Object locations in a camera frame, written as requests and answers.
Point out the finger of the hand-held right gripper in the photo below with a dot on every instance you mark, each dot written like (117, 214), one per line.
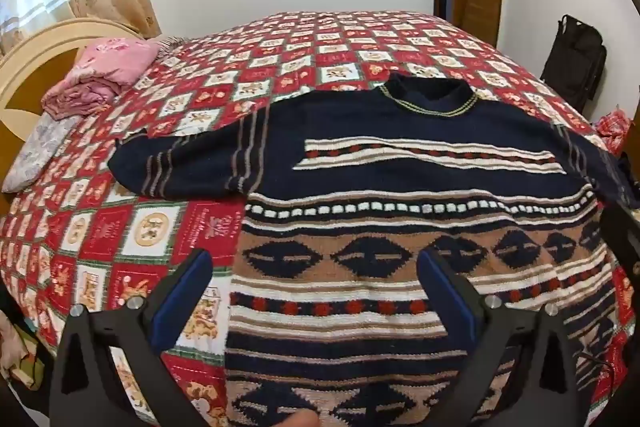
(620, 242)

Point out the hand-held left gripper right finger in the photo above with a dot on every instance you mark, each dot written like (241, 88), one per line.
(440, 282)

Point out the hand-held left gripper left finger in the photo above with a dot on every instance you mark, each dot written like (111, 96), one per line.
(192, 277)

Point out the navy patterned knit sweater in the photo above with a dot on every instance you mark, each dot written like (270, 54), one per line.
(380, 207)

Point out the person's left hand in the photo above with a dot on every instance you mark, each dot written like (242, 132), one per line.
(300, 419)

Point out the red plaid bag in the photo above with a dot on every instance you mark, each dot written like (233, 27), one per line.
(612, 129)

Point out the black fabric bag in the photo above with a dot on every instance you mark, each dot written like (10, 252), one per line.
(575, 62)

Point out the beige cloth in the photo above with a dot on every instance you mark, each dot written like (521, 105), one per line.
(15, 347)

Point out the grey floral pillow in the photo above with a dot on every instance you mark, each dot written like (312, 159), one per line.
(40, 147)

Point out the pink folded blanket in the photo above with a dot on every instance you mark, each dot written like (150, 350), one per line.
(107, 67)

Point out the striped cloth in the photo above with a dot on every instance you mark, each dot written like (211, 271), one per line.
(174, 43)

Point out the red checked bedspread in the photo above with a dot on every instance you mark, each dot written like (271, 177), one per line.
(310, 52)

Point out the cream wooden headboard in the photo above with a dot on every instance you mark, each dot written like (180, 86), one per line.
(35, 52)

